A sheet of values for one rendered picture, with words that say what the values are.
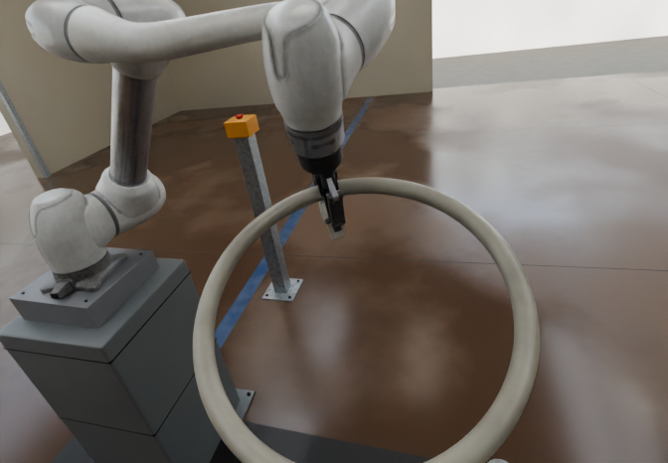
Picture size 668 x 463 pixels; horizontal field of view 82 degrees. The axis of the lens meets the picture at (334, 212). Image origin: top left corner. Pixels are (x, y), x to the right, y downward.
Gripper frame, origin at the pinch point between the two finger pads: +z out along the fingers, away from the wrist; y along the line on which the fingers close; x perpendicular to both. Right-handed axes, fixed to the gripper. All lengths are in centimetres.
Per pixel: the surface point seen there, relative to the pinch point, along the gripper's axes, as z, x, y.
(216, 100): 347, -53, -626
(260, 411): 120, -46, -5
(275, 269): 131, -23, -79
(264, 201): 89, -15, -95
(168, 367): 63, -61, -13
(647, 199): 169, 238, -53
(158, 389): 63, -64, -7
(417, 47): 257, 275, -460
